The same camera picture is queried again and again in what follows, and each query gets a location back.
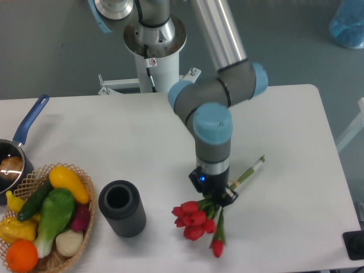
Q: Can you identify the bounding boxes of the yellow banana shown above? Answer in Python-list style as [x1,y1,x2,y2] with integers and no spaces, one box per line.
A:
[6,191,26,213]

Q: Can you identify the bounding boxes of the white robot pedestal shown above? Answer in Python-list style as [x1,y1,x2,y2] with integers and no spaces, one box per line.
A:
[123,15,201,93]

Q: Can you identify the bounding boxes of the yellow gourd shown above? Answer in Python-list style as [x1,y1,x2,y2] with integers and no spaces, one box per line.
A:
[1,217,38,245]

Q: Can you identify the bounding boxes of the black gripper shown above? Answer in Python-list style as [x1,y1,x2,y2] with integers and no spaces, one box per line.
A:
[189,166,238,207]

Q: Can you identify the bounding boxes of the blue handled saucepan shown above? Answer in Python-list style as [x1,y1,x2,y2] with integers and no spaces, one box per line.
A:
[1,94,49,205]

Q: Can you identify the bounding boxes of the orange fruit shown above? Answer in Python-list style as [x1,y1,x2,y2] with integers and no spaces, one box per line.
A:
[6,239,38,272]

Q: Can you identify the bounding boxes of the bread roll in pan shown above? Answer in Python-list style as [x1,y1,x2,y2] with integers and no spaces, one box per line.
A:
[1,156,23,181]

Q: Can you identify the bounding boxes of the white garlic bulb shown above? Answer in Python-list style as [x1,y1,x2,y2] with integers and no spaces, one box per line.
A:
[56,229,84,257]

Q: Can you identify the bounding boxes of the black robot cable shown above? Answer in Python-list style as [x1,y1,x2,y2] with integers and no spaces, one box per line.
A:
[143,44,158,93]

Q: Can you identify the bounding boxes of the green cucumber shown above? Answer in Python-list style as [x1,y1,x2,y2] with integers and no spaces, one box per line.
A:
[17,181,53,221]

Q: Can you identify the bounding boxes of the yellow squash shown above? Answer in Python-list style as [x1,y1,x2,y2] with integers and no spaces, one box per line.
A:
[49,166,90,205]

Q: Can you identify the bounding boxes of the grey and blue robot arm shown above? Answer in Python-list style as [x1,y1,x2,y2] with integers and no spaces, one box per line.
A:
[88,1,268,206]

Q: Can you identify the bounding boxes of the blue plastic bag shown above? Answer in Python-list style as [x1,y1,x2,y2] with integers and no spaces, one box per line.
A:
[329,0,363,49]

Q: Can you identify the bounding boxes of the white metal frame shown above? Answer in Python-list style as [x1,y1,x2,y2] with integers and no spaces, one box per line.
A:
[336,97,363,153]

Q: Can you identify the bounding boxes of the dark grey ribbed vase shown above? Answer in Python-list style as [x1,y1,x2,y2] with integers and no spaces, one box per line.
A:
[98,180,146,238]

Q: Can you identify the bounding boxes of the black device at edge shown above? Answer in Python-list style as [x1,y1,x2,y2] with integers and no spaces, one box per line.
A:
[342,230,363,260]

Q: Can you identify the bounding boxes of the white pedestal base bracket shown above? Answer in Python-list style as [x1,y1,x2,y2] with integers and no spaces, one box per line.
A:
[98,74,140,95]

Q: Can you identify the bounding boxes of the green bok choy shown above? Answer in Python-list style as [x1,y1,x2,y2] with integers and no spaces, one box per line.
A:
[34,188,75,259]

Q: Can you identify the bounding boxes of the red tulip bouquet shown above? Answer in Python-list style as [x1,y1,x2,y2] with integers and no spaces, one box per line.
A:
[171,154,266,258]

